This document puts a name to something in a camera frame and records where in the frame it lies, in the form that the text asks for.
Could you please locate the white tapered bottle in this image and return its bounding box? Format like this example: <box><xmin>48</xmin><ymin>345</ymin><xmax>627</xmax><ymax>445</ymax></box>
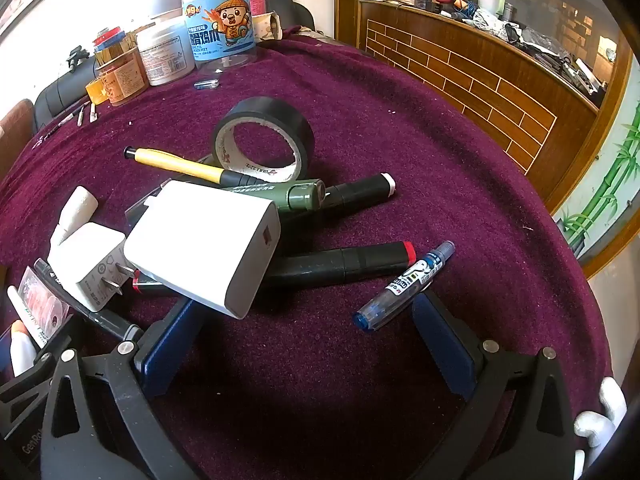
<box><xmin>49</xmin><ymin>186</ymin><xmax>100</xmax><ymax>247</ymax></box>

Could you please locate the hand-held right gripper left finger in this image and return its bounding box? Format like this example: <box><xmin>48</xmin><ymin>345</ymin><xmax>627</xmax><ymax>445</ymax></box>
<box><xmin>40</xmin><ymin>299</ymin><xmax>207</xmax><ymax>480</ymax></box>

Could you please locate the yellow black pen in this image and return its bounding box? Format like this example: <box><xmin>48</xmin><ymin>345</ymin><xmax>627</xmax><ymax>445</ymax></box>
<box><xmin>123</xmin><ymin>146</ymin><xmax>268</xmax><ymax>190</ymax></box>

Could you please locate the white plastic jar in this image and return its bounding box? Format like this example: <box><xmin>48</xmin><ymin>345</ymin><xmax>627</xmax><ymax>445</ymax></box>
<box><xmin>136</xmin><ymin>19</ymin><xmax>197</xmax><ymax>87</ymax></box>

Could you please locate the black marker red end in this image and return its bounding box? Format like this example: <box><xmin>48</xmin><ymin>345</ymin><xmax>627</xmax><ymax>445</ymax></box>
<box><xmin>262</xmin><ymin>241</ymin><xmax>418</xmax><ymax>291</ymax></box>

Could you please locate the olive green cylindrical tube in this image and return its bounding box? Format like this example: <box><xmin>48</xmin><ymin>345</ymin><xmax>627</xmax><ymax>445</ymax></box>
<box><xmin>220</xmin><ymin>178</ymin><xmax>328</xmax><ymax>213</ymax></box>

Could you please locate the orange label jar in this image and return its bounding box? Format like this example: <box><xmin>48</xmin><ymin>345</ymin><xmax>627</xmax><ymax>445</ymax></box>
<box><xmin>95</xmin><ymin>45</ymin><xmax>150</xmax><ymax>107</ymax></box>

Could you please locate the yellow tape roll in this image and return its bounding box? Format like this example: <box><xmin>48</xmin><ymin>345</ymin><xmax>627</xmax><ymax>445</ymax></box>
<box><xmin>84</xmin><ymin>77</ymin><xmax>108</xmax><ymax>106</ymax></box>

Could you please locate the pink packet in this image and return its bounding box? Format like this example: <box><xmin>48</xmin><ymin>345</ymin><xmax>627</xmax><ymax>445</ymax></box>
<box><xmin>17</xmin><ymin>266</ymin><xmax>71</xmax><ymax>343</ymax></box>

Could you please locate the black marker white print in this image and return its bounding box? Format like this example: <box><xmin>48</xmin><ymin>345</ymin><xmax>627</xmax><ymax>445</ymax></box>
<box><xmin>34</xmin><ymin>258</ymin><xmax>145</xmax><ymax>343</ymax></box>

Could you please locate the grey lidded container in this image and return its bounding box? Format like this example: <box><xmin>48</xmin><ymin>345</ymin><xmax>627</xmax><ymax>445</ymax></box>
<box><xmin>150</xmin><ymin>0</ymin><xmax>183</xmax><ymax>22</ymax></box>

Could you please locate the blue pencil lead tube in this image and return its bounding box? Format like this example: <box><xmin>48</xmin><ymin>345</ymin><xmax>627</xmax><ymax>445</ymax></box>
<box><xmin>351</xmin><ymin>240</ymin><xmax>457</xmax><ymax>332</ymax></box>

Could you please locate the white pill bottle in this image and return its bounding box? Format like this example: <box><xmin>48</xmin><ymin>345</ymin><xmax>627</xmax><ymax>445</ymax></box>
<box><xmin>9</xmin><ymin>321</ymin><xmax>40</xmax><ymax>377</ymax></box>

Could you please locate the black tape roll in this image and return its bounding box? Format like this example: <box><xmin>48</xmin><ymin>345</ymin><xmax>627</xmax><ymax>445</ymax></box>
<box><xmin>211</xmin><ymin>96</ymin><xmax>316</xmax><ymax>184</ymax></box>

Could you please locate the wooden brick pattern counter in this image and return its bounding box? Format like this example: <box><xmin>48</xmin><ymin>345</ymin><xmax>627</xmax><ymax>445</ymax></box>
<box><xmin>334</xmin><ymin>0</ymin><xmax>636</xmax><ymax>216</ymax></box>

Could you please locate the small white charger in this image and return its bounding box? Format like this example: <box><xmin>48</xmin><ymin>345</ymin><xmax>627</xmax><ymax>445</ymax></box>
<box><xmin>46</xmin><ymin>222</ymin><xmax>139</xmax><ymax>314</ymax></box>

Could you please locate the beige paper roll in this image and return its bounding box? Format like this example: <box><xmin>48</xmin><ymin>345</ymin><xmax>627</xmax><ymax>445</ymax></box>
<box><xmin>251</xmin><ymin>10</ymin><xmax>285</xmax><ymax>42</ymax></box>

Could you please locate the thin black pen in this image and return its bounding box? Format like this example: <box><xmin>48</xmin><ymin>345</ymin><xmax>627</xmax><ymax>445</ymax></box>
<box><xmin>42</xmin><ymin>114</ymin><xmax>76</xmax><ymax>136</ymax></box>

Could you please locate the black leather sofa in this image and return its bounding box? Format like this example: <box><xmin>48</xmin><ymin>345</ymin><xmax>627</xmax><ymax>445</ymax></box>
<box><xmin>34</xmin><ymin>0</ymin><xmax>317</xmax><ymax>133</ymax></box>

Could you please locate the clear jar blue cartoon label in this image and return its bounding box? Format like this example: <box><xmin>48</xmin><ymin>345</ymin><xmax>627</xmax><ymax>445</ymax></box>
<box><xmin>181</xmin><ymin>0</ymin><xmax>258</xmax><ymax>72</ymax></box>

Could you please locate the large white charger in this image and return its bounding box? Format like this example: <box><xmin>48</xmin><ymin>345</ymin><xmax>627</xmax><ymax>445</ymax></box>
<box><xmin>122</xmin><ymin>180</ymin><xmax>282</xmax><ymax>321</ymax></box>

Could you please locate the red tape roll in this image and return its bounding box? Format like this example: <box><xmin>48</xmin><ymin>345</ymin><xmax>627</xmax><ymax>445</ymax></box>
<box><xmin>92</xmin><ymin>25</ymin><xmax>126</xmax><ymax>51</ymax></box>

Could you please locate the brown armchair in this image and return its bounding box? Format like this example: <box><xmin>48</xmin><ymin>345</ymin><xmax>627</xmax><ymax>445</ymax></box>
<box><xmin>0</xmin><ymin>99</ymin><xmax>35</xmax><ymax>171</ymax></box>

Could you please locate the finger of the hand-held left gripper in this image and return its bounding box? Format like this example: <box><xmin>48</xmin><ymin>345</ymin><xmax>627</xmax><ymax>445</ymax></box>
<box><xmin>0</xmin><ymin>316</ymin><xmax>86</xmax><ymax>413</ymax></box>

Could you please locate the clutter of tools and cables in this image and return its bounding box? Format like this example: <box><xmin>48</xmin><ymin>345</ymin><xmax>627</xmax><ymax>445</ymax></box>
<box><xmin>415</xmin><ymin>0</ymin><xmax>608</xmax><ymax>96</ymax></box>

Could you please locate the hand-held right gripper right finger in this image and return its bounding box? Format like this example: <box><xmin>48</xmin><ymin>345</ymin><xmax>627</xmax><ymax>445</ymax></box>
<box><xmin>411</xmin><ymin>290</ymin><xmax>577</xmax><ymax>480</ymax></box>

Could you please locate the black marker white end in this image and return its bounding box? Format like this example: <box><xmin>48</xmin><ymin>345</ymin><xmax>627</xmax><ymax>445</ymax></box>
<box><xmin>280</xmin><ymin>172</ymin><xmax>397</xmax><ymax>217</ymax></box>

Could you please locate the bamboo wall picture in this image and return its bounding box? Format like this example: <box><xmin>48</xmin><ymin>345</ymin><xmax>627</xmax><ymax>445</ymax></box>
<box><xmin>552</xmin><ymin>105</ymin><xmax>640</xmax><ymax>266</ymax></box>

